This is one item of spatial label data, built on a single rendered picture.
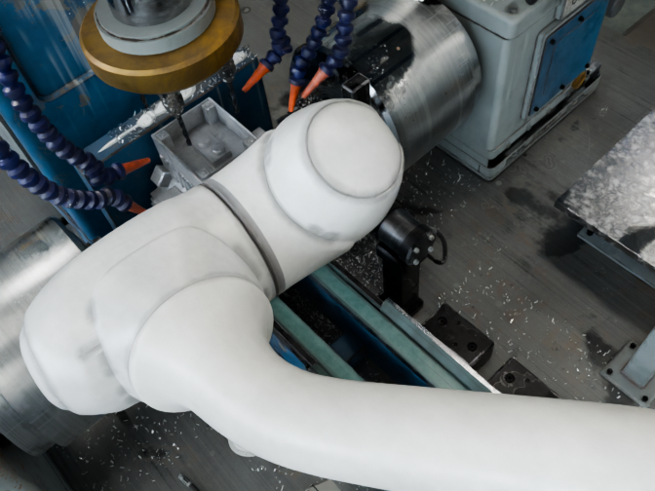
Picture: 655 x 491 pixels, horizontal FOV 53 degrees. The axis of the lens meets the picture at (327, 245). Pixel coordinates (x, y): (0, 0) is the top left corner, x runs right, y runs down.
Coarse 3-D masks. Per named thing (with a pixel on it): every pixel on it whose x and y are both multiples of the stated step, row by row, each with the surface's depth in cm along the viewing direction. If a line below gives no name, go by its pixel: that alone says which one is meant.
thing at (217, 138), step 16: (192, 112) 92; (208, 112) 92; (224, 112) 91; (176, 128) 92; (192, 128) 94; (208, 128) 94; (224, 128) 93; (240, 128) 90; (160, 144) 89; (176, 144) 93; (192, 144) 91; (208, 144) 90; (224, 144) 92; (240, 144) 91; (176, 160) 87; (192, 160) 91; (208, 160) 89; (224, 160) 90; (176, 176) 93; (192, 176) 86; (208, 176) 85
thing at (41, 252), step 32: (64, 224) 86; (0, 256) 80; (32, 256) 78; (64, 256) 78; (0, 288) 76; (32, 288) 76; (0, 320) 74; (0, 352) 73; (0, 384) 73; (32, 384) 74; (0, 416) 74; (32, 416) 75; (64, 416) 78; (96, 416) 83; (32, 448) 79
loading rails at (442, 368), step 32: (320, 288) 103; (352, 288) 100; (288, 320) 98; (352, 320) 100; (384, 320) 97; (288, 352) 100; (320, 352) 95; (352, 352) 102; (384, 352) 98; (416, 352) 94; (448, 352) 91; (416, 384) 96; (448, 384) 91; (480, 384) 89
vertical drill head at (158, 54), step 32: (96, 0) 76; (128, 0) 66; (160, 0) 67; (192, 0) 71; (224, 0) 74; (96, 32) 73; (128, 32) 69; (160, 32) 68; (192, 32) 70; (224, 32) 71; (96, 64) 70; (128, 64) 69; (160, 64) 69; (192, 64) 69; (224, 64) 73; (160, 96) 74
